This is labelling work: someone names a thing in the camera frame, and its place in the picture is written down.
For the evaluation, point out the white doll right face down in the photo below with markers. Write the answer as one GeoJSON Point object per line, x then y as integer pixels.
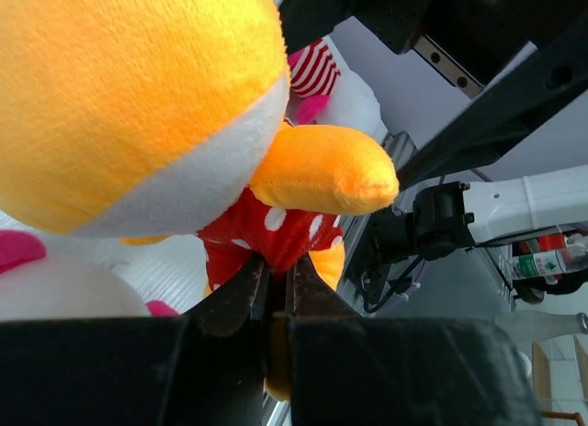
{"type": "Point", "coordinates": [326, 91]}

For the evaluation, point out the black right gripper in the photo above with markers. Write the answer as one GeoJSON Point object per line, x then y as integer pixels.
{"type": "Point", "coordinates": [525, 60]}

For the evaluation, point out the orange bear toy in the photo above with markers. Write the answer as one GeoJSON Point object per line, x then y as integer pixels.
{"type": "Point", "coordinates": [146, 119]}

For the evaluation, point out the white doll centre face down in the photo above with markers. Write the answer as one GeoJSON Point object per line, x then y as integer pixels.
{"type": "Point", "coordinates": [52, 278]}

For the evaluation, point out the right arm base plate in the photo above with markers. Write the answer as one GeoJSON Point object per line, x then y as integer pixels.
{"type": "Point", "coordinates": [384, 259]}

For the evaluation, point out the green label plastic bottle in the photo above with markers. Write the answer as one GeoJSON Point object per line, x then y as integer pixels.
{"type": "Point", "coordinates": [561, 261]}

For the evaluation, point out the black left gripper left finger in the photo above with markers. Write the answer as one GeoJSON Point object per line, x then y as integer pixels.
{"type": "Point", "coordinates": [204, 367]}

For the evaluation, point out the white doll face down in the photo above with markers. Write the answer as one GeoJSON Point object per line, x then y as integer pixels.
{"type": "Point", "coordinates": [326, 91]}
{"type": "Point", "coordinates": [52, 278]}

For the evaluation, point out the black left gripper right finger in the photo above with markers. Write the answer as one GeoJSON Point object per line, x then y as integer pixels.
{"type": "Point", "coordinates": [338, 368]}

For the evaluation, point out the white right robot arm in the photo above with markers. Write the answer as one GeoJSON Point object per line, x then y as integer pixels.
{"type": "Point", "coordinates": [484, 214]}

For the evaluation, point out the clear glass bottle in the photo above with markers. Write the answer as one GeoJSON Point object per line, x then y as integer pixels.
{"type": "Point", "coordinates": [530, 326]}

